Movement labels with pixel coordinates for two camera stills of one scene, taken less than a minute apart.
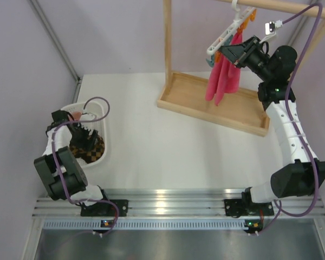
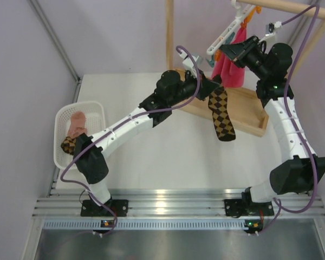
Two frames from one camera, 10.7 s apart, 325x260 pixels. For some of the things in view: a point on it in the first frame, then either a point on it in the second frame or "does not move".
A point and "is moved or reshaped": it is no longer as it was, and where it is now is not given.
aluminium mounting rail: [176, 202] does not move
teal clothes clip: [210, 62] does not move
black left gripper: [84, 144] → [206, 86]
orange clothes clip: [217, 57] does not move
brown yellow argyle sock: [92, 155] is moved or reshaped
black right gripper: [235, 52] does not move
